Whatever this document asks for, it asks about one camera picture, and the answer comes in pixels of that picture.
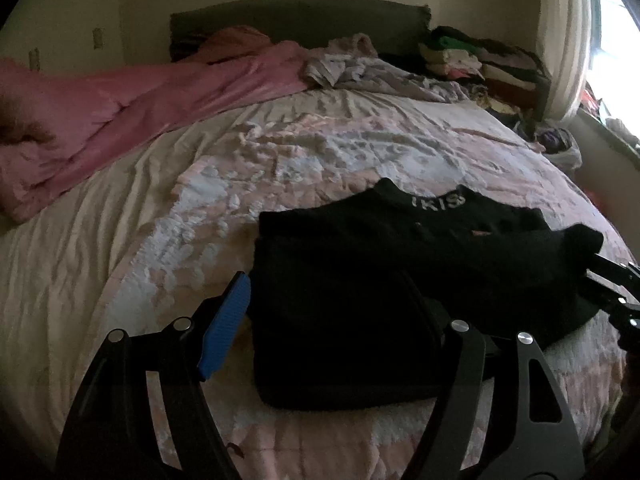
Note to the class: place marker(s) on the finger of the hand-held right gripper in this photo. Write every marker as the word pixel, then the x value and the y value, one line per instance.
pixel 617 266
pixel 610 290

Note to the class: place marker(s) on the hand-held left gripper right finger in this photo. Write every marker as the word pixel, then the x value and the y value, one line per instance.
pixel 430 310

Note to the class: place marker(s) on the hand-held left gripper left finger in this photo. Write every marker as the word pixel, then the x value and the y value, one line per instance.
pixel 226 320

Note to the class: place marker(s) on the black sweater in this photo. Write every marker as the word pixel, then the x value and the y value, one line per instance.
pixel 350 285

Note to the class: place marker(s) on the plastic bag of clothes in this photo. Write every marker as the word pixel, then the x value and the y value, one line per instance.
pixel 562 147

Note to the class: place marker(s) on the stack of folded clothes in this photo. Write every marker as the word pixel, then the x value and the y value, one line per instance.
pixel 490 70

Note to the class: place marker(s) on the floral pink bedspread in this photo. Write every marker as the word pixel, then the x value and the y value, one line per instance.
pixel 165 210

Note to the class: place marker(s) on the window sill clutter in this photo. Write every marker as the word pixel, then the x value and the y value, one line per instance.
pixel 612 120

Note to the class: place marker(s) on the pink blanket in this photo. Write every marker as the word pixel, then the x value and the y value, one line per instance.
pixel 125 110

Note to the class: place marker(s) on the white curtain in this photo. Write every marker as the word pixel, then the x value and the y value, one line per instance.
pixel 567 35

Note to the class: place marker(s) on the crumpled lavender cloth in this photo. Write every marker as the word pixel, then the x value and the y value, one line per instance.
pixel 380 77

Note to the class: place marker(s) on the window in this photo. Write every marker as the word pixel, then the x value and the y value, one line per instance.
pixel 620 15

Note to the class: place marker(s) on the fluffy pink garment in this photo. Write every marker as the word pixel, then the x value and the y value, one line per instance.
pixel 352 45

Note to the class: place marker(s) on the dark headboard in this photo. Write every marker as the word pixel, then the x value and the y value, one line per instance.
pixel 300 17

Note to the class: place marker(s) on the white wardrobe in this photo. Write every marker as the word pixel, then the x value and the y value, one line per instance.
pixel 60 20

